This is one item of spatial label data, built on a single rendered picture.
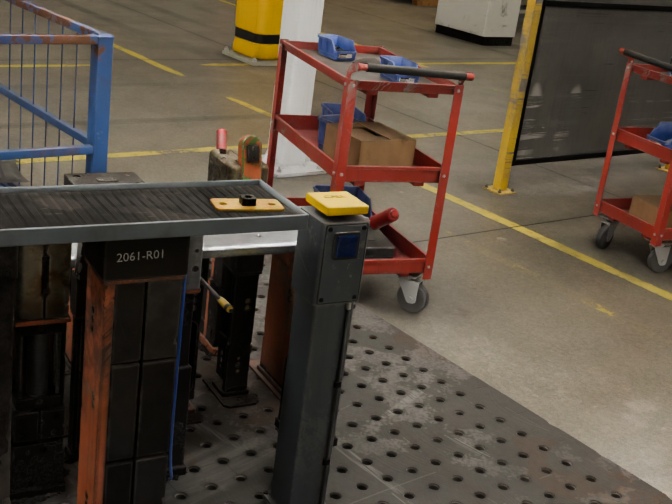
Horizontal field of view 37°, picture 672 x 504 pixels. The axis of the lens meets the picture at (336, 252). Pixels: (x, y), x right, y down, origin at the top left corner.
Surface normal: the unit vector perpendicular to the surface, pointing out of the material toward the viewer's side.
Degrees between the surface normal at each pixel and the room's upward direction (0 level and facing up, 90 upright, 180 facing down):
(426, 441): 0
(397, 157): 90
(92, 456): 90
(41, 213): 0
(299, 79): 90
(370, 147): 90
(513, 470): 0
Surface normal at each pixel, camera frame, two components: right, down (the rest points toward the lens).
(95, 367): -0.87, 0.06
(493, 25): 0.61, 0.35
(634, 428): 0.13, -0.93
